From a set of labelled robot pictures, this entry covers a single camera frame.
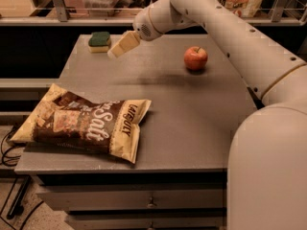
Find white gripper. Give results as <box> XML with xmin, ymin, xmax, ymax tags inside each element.
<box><xmin>107</xmin><ymin>4</ymin><xmax>167</xmax><ymax>58</ymax></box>

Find green and yellow sponge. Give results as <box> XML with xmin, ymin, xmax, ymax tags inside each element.
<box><xmin>88</xmin><ymin>32</ymin><xmax>111</xmax><ymax>53</ymax></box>

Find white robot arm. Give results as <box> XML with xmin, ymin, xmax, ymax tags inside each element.
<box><xmin>108</xmin><ymin>0</ymin><xmax>307</xmax><ymax>230</ymax></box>

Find brown chip bag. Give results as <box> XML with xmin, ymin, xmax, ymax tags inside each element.
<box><xmin>12</xmin><ymin>84</ymin><xmax>151</xmax><ymax>163</ymax></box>

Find clear plastic container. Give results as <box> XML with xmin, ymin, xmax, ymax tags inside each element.
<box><xmin>83</xmin><ymin>0</ymin><xmax>119</xmax><ymax>16</ymax></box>

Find red apple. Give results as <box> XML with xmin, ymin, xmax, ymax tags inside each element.
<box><xmin>183</xmin><ymin>46</ymin><xmax>208</xmax><ymax>71</ymax></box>

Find grey drawer cabinet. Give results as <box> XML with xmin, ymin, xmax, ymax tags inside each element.
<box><xmin>17</xmin><ymin>34</ymin><xmax>254</xmax><ymax>230</ymax></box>

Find upper drawer knob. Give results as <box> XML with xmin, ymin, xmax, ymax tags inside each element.
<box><xmin>147</xmin><ymin>196</ymin><xmax>156</xmax><ymax>209</ymax></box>

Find metal shelf rail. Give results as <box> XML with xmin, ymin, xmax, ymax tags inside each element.
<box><xmin>0</xmin><ymin>0</ymin><xmax>307</xmax><ymax>26</ymax></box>

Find black cables on left floor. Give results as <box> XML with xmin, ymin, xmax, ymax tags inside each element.
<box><xmin>0</xmin><ymin>125</ymin><xmax>44</xmax><ymax>230</ymax></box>

